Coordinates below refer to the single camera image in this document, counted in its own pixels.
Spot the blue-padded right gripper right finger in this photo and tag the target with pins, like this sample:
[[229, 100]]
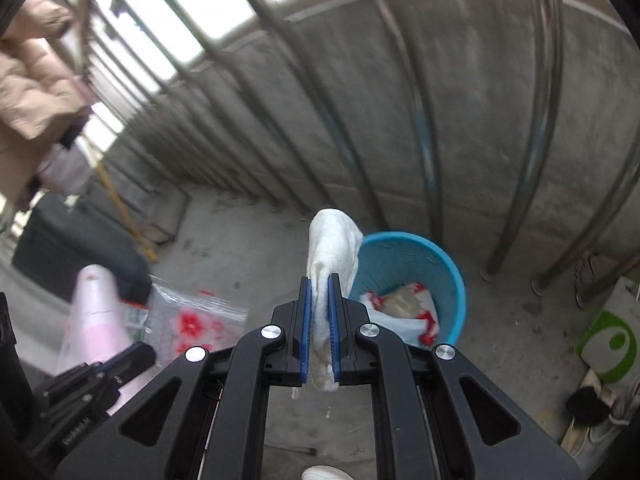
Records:
[[332, 304]]

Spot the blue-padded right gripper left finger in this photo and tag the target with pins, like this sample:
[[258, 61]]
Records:
[[305, 306]]

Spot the red white plastic bag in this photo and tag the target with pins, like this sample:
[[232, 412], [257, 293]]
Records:
[[408, 310]]

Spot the blue plastic trash basket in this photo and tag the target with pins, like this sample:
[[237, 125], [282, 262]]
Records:
[[389, 259]]

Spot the dark green cabinet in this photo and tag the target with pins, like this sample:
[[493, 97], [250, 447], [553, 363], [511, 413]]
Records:
[[59, 241]]

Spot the white shoes on floor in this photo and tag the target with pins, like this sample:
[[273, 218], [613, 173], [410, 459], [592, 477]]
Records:
[[597, 413]]

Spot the green white shopping bag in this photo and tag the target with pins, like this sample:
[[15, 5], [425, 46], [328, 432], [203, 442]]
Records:
[[610, 346]]

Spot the beige hanging jacket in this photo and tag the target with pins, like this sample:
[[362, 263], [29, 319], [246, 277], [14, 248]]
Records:
[[44, 107]]

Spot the metal balcony railing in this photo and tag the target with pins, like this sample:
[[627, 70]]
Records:
[[510, 126]]

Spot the yellow broom handle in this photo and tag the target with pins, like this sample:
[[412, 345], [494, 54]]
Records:
[[147, 250]]

